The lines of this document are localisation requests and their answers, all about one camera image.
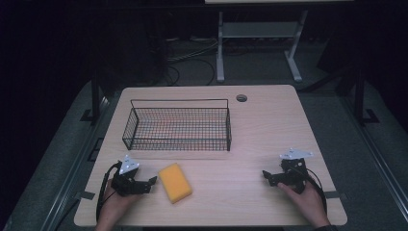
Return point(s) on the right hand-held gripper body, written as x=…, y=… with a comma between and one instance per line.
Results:
x=292, y=174

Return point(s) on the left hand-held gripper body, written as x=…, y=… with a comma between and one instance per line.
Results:
x=127, y=179

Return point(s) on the yellow sponge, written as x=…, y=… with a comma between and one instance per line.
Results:
x=175, y=182

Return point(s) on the person's left hand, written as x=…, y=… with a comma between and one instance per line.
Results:
x=116, y=205

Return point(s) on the person's right hand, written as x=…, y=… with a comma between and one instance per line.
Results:
x=307, y=202

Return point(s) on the grey metal stand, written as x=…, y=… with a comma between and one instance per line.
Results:
x=260, y=41

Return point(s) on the black metal post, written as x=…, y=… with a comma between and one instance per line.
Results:
x=95, y=96
x=361, y=96

